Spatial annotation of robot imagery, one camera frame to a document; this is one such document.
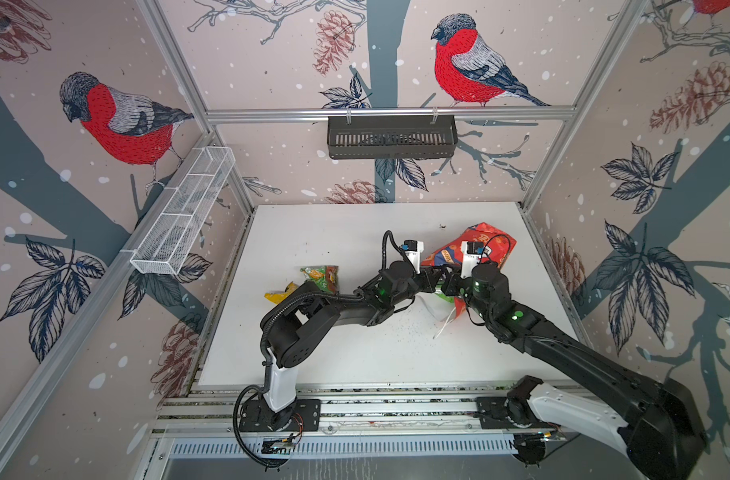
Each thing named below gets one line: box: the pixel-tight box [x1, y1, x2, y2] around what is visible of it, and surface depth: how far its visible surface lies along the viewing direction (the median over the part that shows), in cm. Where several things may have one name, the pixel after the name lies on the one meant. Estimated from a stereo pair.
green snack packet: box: [300, 265, 340, 295], surface depth 97 cm
